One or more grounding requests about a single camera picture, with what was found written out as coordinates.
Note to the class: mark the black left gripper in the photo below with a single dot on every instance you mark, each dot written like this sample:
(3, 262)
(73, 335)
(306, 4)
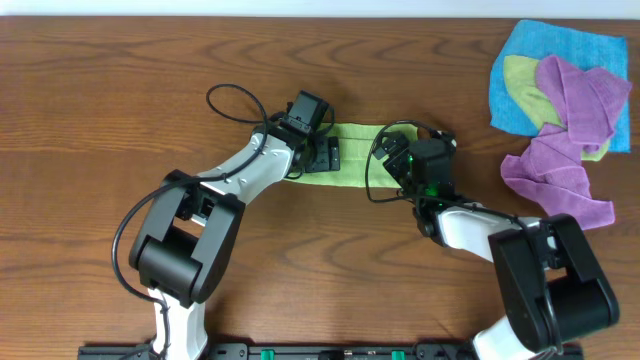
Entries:
(330, 158)

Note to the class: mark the blue cloth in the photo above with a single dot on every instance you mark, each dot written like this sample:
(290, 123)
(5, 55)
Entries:
(585, 50)

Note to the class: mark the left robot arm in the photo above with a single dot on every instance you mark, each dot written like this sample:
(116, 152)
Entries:
(184, 245)

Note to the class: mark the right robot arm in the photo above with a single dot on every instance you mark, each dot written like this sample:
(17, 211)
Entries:
(552, 287)

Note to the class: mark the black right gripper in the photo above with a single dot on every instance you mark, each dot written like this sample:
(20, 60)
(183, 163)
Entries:
(397, 140)

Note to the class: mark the purple cloth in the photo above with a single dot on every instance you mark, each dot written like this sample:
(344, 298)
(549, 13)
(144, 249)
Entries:
(550, 171)

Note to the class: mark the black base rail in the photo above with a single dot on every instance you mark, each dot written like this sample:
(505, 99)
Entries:
(240, 351)

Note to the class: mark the light green cloth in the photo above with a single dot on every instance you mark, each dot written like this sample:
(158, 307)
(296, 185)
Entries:
(355, 141)

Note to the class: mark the olive green cloth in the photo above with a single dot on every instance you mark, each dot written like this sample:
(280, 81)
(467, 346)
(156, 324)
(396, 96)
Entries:
(554, 92)

